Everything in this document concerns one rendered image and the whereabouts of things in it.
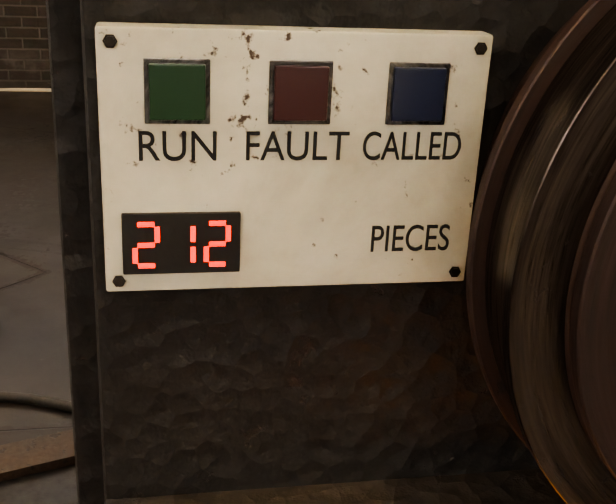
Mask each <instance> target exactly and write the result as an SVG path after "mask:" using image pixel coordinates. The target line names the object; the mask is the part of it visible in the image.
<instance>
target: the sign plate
mask: <svg viewBox="0 0 616 504"><path fill-rule="evenodd" d="M492 42H493V35H491V34H488V33H486V32H483V31H458V30H417V29H375V28H334V27H292V26H251V25H209V24H168V23H126V22H97V24H96V26H95V47H96V69H97V92H98V115H99V137H100V160H101V183H102V205H103V228H104V251H105V274H106V290H107V291H109V292H110V291H143V290H176V289H209V288H243V287H276V286H309V285H342V284H376V283H409V282H442V281H463V280H464V273H465V265H466V257H467V248H468V240H469V232H470V224H471V215H472V207H473V199H474V191H475V182H476V174H477V166H478V158H479V149H480V141H481V133H482V125H483V116H484V108H485V100H486V92H487V83H488V75H489V67H490V59H491V50H492ZM149 63H175V64H205V65H206V119H205V120H150V118H149V78H148V64H149ZM275 65H300V66H329V68H330V69H329V87H328V106H327V120H326V121H274V120H273V95H274V67H275ZM395 67H425V68H446V69H447V75H446V84H445V94H444V104H443V113H442V121H391V120H390V114H391V102H392V90H393V78H394V68H395ZM209 221H226V226H231V241H226V226H209ZM137 222H154V227H160V243H155V232H154V227H137ZM190 226H196V242H190ZM211 241H226V246H211V247H209V262H221V261H225V266H218V267H209V262H204V247H206V246H209V242H211ZM138 243H155V248H138ZM190 247H196V262H191V252H190ZM132 248H138V264H140V263H155V268H140V269H139V268H138V264H133V255H132Z"/></svg>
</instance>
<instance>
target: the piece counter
mask: <svg viewBox="0 0 616 504"><path fill-rule="evenodd" d="M209 226H226V221H209ZM137 227H154V222H137ZM154 232H155V243H160V227H154ZM226 241H231V226H226ZM226 241H211V242H209V246H206V247H204V262H209V247H211V246H226ZM190 242H196V226H190ZM155 243H138V248H155ZM138 248H132V255H133V264H138ZM190 252H191V262H196V247H190ZM218 266H225V261H221V262H209V267H218ZM138 268H139V269H140V268H155V263H140V264H138Z"/></svg>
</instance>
